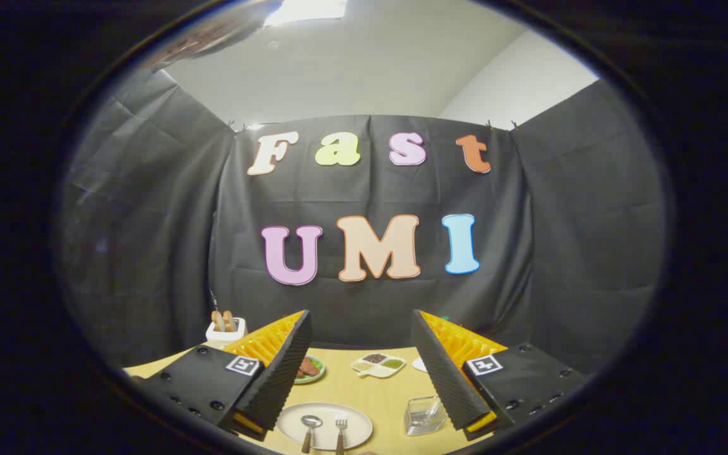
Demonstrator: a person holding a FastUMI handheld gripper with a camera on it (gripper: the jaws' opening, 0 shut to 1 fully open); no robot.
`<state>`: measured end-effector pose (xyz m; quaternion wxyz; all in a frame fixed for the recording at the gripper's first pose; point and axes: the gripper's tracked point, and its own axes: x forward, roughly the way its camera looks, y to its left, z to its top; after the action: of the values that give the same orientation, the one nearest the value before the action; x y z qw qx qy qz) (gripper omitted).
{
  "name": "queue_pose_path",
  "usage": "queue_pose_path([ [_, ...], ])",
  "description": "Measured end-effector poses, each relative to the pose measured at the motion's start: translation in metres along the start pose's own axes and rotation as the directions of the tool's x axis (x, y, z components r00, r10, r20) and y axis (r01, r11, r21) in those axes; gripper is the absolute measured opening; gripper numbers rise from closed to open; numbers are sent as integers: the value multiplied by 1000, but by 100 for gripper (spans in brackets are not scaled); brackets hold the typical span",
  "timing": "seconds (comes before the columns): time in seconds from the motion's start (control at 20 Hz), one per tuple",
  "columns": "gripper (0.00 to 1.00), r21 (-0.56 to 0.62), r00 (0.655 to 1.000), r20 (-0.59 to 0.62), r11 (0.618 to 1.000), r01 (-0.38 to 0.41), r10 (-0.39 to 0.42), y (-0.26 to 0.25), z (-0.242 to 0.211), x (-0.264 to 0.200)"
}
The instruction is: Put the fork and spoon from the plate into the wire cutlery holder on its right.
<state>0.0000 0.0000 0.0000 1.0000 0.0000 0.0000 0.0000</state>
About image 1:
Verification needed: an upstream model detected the black backdrop cloth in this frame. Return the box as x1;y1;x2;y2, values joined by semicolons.
61;68;667;375

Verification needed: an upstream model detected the green plate with brown food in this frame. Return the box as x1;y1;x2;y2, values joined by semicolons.
294;355;326;385

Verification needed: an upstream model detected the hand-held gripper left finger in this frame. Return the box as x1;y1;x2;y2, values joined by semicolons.
139;309;313;442

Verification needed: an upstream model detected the ceiling light panel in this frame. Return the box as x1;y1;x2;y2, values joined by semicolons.
263;0;349;27

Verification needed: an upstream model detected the wooden-handled metal spoon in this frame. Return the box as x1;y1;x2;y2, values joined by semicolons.
300;415;324;454

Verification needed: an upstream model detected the clear square glass container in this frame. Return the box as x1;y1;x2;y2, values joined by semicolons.
403;396;448;437

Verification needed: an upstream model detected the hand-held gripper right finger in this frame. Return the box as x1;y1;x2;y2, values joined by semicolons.
411;309;587;442

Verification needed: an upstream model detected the white round plate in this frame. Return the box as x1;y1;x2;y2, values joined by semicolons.
276;403;373;451

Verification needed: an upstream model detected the white divided condiment dish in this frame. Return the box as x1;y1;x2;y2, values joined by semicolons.
350;353;406;379

